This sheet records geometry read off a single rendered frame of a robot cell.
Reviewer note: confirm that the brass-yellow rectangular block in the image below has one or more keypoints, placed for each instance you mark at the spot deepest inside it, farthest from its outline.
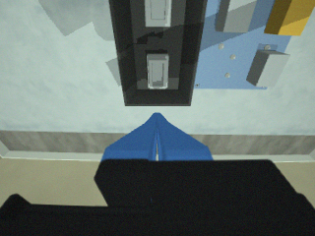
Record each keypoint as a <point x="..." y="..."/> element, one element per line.
<point x="289" y="17"/>

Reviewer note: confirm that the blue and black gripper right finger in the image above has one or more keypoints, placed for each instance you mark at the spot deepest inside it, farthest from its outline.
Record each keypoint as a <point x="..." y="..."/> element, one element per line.
<point x="177" y="145"/>

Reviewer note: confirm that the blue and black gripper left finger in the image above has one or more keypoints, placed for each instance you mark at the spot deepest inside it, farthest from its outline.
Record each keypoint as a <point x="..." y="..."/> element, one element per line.
<point x="136" y="144"/>

